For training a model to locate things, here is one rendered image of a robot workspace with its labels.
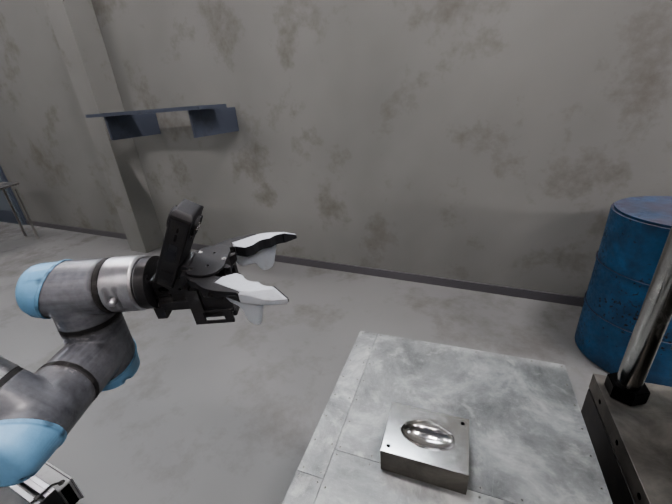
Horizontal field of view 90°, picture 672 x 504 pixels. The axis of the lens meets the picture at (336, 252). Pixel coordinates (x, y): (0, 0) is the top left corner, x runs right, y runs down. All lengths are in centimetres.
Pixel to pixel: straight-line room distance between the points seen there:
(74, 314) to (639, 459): 123
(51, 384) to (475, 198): 280
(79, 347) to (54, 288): 8
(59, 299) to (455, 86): 268
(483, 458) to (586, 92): 239
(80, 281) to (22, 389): 13
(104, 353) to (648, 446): 123
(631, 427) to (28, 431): 128
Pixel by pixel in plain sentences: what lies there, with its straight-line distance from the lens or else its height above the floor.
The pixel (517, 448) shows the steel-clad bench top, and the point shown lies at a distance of 110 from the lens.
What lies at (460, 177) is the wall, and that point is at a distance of 292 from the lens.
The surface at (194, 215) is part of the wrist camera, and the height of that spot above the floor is 153.
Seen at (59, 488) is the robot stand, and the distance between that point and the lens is 103.
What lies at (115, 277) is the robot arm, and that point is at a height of 146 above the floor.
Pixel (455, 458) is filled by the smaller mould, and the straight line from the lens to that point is 95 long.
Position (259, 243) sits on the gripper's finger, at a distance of 49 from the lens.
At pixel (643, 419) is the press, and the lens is 134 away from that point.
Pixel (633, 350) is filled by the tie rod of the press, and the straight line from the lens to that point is 127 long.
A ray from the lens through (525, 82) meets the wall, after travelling 285.
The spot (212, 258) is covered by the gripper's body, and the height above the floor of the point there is 147.
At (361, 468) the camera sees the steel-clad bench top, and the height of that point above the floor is 80.
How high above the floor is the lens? 164
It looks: 24 degrees down
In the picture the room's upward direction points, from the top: 4 degrees counter-clockwise
